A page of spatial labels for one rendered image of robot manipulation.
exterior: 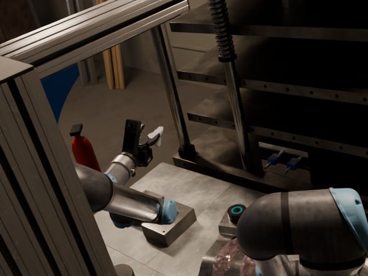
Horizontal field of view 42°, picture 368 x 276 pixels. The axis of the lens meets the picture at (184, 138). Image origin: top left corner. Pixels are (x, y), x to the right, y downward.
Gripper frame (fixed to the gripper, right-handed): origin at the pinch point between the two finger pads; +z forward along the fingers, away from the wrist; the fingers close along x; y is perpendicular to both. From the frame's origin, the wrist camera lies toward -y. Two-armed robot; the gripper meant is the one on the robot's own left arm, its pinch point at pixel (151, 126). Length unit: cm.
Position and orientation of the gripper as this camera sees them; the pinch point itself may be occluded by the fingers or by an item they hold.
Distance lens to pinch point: 166.5
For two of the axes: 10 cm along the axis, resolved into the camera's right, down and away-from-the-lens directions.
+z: 3.7, -5.2, 7.7
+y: 0.9, 8.4, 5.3
